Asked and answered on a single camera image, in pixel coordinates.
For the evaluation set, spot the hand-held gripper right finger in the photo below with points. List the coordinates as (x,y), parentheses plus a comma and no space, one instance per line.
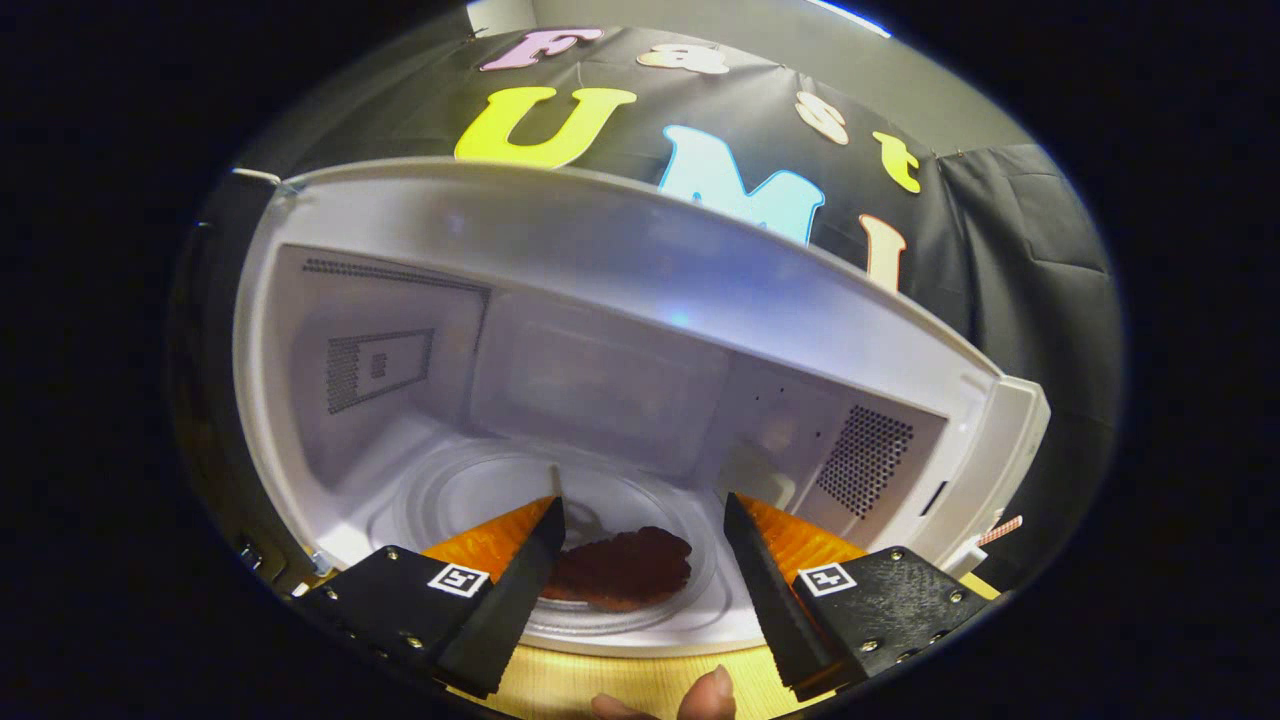
(775,600)

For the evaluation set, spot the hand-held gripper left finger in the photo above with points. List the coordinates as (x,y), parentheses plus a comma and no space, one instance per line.
(515,610)

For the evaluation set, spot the reddish-brown meat piece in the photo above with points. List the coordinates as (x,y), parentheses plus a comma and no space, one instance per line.
(630,565)

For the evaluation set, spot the white toaster oven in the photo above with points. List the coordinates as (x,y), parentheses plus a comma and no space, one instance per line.
(600,260)

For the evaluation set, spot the glass turntable plate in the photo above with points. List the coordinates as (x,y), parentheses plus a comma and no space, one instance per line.
(470,500)

